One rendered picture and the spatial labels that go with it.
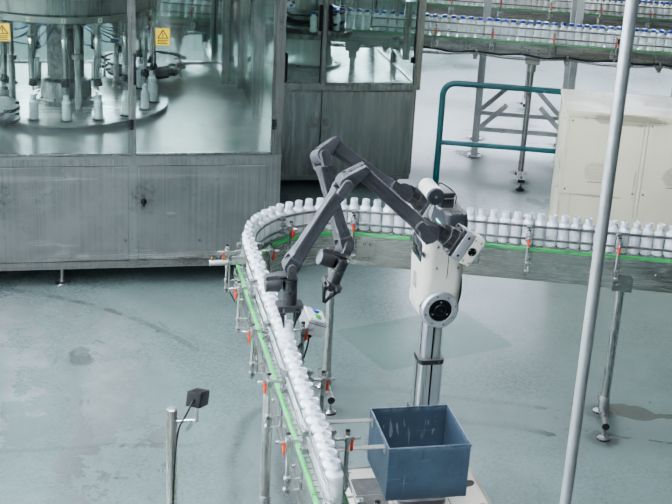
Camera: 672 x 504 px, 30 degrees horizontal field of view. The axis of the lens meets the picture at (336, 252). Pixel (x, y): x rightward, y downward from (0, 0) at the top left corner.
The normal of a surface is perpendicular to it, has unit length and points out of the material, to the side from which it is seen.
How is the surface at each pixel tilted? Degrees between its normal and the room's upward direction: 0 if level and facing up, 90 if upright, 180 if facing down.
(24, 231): 91
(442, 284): 101
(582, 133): 90
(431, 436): 90
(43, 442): 0
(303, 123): 90
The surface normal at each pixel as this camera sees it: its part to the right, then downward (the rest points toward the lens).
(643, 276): -0.11, 0.35
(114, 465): 0.05, -0.93
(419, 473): 0.19, 0.36
